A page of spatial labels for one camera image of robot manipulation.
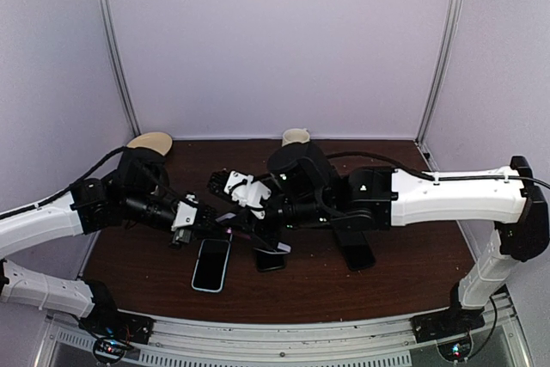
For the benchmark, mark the aluminium corner post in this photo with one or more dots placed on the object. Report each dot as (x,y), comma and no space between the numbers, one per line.
(450,26)
(117,67)

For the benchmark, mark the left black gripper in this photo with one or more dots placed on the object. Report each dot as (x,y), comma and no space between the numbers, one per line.
(204,219)

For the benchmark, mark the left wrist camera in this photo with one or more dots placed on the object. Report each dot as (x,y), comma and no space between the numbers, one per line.
(186,216)

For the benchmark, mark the cream textured mug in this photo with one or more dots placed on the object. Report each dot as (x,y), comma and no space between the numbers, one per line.
(295,136)

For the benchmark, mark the black phone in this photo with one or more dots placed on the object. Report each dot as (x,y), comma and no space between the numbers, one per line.
(355,250)
(268,262)

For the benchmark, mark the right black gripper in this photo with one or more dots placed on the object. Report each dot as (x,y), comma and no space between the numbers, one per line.
(268,240)

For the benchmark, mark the left aluminium corner post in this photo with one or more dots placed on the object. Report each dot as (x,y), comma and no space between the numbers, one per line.
(117,67)

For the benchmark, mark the phone in light-blue case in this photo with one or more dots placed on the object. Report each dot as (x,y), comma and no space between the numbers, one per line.
(211,265)

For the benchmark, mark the lilac silicone phone case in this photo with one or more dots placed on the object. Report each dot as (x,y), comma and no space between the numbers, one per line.
(278,248)

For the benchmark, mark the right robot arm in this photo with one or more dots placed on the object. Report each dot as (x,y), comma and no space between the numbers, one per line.
(303,185)

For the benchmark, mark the black phone centre right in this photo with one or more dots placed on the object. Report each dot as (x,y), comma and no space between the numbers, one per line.
(355,250)

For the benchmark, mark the purple smartphone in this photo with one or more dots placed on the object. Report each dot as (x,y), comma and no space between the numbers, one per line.
(231,225)

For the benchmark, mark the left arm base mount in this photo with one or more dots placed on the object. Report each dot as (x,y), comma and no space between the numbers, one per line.
(125,327)

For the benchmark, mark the right aluminium corner post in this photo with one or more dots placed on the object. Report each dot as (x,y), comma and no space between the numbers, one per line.
(450,26)

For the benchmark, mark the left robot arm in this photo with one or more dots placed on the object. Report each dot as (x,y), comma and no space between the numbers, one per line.
(137,191)

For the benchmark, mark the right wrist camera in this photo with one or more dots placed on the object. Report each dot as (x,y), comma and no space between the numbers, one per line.
(242,189)

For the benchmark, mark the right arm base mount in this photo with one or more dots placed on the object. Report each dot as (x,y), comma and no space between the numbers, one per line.
(445,323)

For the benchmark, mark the black phone centre left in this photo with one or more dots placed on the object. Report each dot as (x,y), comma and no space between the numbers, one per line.
(268,262)

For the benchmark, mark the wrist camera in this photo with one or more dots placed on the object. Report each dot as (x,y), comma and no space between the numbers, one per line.
(186,216)
(242,189)

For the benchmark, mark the beige ceramic plate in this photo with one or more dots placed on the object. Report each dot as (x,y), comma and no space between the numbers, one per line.
(160,142)

